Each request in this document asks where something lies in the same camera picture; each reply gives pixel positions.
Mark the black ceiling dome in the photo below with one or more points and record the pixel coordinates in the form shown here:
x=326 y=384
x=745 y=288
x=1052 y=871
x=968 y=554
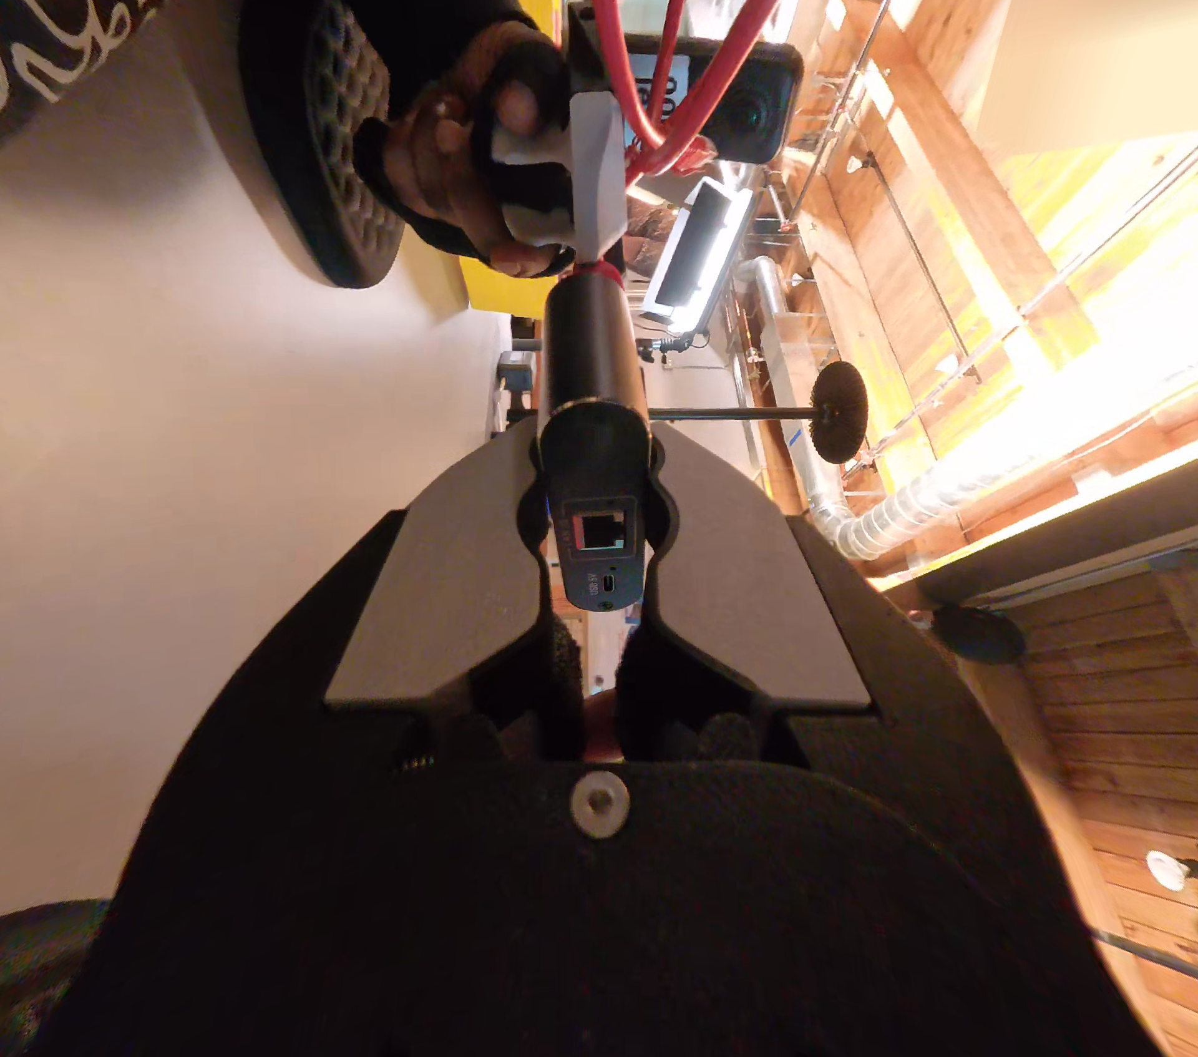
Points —
x=975 y=633

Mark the person's left hand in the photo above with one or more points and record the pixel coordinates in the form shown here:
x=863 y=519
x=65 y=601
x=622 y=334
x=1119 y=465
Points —
x=439 y=148

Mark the ceiling light bulb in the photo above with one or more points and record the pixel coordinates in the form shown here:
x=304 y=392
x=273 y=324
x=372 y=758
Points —
x=1171 y=867

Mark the silver ventilation duct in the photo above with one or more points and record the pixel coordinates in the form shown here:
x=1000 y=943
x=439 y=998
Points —
x=887 y=514

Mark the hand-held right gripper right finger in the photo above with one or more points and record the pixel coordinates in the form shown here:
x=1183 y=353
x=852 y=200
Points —
x=748 y=597

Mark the black pole with disc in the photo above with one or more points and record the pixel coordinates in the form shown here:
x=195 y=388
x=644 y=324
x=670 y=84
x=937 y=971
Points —
x=840 y=411

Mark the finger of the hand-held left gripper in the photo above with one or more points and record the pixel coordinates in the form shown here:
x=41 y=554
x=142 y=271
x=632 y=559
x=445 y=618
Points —
x=601 y=176

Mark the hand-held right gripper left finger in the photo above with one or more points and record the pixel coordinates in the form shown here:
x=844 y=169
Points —
x=439 y=597

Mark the person's right hand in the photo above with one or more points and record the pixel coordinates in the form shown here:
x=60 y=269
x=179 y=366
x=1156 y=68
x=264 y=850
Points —
x=603 y=724

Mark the black network adapter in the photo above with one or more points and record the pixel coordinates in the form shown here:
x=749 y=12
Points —
x=589 y=353

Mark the studio light panel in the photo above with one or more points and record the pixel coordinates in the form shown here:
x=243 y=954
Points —
x=700 y=253

